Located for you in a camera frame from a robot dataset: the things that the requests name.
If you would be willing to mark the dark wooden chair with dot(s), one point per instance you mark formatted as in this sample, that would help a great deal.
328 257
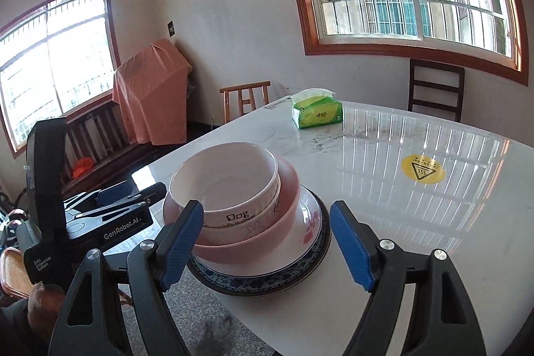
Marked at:
436 68

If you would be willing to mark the small blue patterned plate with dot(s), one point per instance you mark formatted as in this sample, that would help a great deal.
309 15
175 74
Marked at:
250 280

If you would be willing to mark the person's left hand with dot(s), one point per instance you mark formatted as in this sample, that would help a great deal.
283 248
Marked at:
44 310

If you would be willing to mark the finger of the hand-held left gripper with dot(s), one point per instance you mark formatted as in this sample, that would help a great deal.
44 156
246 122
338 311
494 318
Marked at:
142 198
114 192

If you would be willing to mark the large blue patterned plate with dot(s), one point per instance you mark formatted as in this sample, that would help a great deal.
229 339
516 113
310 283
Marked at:
267 290

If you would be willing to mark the light wooden chair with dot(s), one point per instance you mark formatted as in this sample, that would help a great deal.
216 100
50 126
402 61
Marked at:
246 89

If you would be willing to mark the orange cloth cover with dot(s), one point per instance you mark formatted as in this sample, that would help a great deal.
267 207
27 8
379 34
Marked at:
150 97

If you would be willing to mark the red-framed side window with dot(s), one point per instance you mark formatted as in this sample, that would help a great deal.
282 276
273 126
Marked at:
109 26

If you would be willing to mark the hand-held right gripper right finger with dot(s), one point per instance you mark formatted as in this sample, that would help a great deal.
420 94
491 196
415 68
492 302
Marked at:
350 247

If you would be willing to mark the black wall switch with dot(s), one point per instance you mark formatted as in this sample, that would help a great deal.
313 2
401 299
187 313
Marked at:
171 28

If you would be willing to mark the large pink bowl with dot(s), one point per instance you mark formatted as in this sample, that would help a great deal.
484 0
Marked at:
288 189

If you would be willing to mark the green tissue pack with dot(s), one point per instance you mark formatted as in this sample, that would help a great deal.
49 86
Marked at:
317 114

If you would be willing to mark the wicker chair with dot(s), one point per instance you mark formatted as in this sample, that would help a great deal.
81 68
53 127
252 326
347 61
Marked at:
14 272

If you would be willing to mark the dark wooden bench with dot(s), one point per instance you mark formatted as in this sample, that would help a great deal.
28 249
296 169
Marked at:
104 130

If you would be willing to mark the white floral plate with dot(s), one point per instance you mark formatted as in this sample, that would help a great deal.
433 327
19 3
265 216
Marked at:
308 222

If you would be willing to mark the red-framed barred window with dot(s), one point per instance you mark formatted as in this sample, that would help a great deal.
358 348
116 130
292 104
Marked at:
300 5

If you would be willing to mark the white cartoon dog bowl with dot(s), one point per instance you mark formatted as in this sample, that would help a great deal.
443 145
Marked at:
225 176

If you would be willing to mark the small orange item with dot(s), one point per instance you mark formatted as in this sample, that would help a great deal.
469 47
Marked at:
83 167

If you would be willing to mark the yellow round warning sticker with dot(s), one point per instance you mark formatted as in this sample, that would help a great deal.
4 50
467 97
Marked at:
423 168

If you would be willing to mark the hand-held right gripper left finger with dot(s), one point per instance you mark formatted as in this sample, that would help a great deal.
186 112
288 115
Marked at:
183 247

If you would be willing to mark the pink ribbed rabbit bowl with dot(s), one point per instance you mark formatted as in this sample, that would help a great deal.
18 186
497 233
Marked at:
267 220

